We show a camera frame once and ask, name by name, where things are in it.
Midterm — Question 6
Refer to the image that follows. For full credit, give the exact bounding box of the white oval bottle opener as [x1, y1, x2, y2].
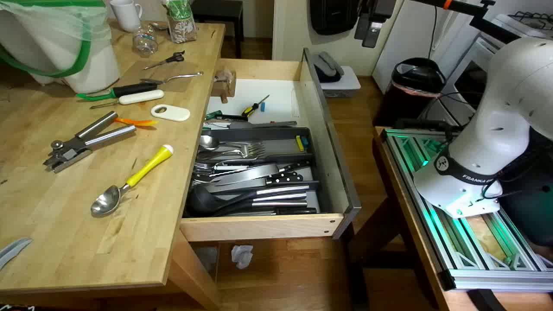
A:
[149, 102, 192, 124]

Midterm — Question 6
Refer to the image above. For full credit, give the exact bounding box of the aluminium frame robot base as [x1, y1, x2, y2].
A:
[382, 126, 553, 292]

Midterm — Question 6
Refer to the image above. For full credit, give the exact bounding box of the wooden drawer with steel front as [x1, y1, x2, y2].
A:
[179, 47, 363, 244]

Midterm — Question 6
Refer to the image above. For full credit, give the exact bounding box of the dark grey cutlery tray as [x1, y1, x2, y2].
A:
[185, 123, 324, 218]

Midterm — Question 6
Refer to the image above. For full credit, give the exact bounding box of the yellow and black screwdriver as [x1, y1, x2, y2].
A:
[241, 93, 272, 118]

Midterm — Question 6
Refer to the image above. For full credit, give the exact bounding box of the silver spoon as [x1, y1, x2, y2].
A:
[198, 133, 256, 159]

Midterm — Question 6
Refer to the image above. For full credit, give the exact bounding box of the black ladle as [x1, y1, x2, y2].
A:
[191, 183, 274, 218]

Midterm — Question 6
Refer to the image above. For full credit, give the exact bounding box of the white flat box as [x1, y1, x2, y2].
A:
[318, 64, 363, 98]

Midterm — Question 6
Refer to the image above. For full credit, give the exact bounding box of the black stapler-like device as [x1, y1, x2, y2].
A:
[313, 50, 346, 83]

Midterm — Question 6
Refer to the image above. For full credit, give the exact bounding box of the crumpled white paper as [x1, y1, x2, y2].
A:
[230, 244, 256, 271]

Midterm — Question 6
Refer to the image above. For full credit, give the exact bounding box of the orange peeler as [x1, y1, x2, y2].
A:
[113, 116, 160, 130]

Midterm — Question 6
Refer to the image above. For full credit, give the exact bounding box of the black trash bin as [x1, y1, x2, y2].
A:
[374, 55, 448, 130]

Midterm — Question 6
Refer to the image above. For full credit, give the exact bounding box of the black hanging bag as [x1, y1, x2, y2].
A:
[308, 0, 362, 36]

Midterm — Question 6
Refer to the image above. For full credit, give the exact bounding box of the clear bag with green top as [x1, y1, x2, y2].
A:
[161, 0, 199, 45]

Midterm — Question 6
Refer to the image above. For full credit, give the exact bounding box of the clear crinkled plastic item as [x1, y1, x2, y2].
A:
[132, 26, 161, 57]

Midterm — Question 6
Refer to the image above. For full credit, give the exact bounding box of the silver can opener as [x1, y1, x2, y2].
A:
[42, 109, 139, 175]

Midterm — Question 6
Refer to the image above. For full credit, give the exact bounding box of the white ceramic mug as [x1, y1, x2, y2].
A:
[109, 0, 146, 35]

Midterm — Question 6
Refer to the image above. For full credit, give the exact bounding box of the white and green plastic bag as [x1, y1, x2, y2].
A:
[0, 0, 123, 95]

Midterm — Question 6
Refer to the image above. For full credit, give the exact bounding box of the yellow-handled ice cream scoop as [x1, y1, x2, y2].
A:
[90, 143, 177, 219]

